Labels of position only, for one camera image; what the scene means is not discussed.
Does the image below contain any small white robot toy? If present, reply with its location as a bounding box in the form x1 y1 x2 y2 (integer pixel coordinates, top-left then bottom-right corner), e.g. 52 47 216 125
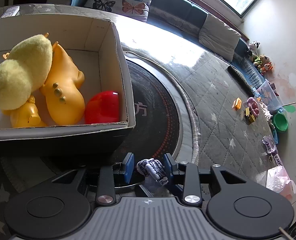
136 158 169 186

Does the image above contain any round induction cooktop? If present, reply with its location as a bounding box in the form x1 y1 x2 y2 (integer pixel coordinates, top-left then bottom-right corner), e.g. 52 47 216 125
112 52 201 165

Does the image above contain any grey quilted star table cover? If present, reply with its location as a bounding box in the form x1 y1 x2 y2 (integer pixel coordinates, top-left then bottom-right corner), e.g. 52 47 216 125
0 3 284 240

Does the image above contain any yellow toy truck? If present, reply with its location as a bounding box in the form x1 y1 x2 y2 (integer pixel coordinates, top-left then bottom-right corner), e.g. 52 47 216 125
245 107 255 125

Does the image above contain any red plastic toy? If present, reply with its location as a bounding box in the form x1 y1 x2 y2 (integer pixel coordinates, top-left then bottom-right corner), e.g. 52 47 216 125
84 90 120 124

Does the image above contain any small orange toy block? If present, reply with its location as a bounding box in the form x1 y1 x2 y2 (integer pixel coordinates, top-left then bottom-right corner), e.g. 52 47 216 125
232 98 242 111

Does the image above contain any pink toy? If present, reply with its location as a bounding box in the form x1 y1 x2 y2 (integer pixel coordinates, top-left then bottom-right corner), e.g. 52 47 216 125
247 97 260 118

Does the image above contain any orange rubber dinosaur toy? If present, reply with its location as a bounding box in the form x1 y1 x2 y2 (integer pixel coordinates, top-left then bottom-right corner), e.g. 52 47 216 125
39 42 85 126

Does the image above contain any green plastic bowl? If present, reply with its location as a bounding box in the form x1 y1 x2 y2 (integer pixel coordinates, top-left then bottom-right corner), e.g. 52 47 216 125
272 113 288 132

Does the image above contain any stuffed toys pile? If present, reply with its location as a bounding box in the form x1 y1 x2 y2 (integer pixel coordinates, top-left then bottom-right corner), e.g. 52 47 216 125
248 41 273 74

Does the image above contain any grey sofa cushion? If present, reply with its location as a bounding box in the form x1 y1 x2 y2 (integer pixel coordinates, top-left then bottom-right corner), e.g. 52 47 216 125
198 14 241 62

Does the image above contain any yellow plush duck toy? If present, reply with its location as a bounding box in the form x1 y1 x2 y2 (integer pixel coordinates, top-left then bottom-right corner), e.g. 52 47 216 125
0 33 52 111

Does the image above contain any cardboard box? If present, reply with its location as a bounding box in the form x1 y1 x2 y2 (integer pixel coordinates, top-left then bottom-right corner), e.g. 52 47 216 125
0 14 135 144

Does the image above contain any blue sofa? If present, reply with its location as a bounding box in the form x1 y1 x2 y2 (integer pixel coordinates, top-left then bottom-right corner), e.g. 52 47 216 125
47 0 265 88

